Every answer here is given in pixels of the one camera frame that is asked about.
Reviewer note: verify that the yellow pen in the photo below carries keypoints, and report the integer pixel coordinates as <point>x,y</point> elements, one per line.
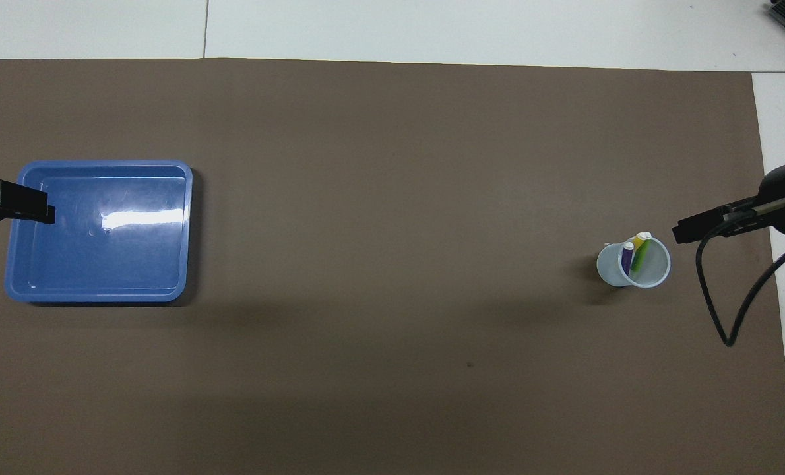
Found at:
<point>638,243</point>

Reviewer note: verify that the green pen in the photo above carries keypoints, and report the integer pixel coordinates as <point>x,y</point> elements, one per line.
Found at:
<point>640,258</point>

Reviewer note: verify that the purple pen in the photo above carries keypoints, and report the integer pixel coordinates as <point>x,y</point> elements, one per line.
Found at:
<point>627,258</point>

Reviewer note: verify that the blue plastic tray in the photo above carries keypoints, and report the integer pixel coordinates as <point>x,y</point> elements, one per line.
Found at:
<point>102,257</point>

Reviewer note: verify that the translucent plastic cup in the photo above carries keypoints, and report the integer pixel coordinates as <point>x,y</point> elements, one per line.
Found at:
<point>607,270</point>

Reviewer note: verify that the brown table mat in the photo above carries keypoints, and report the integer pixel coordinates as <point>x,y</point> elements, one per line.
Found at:
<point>379,198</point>

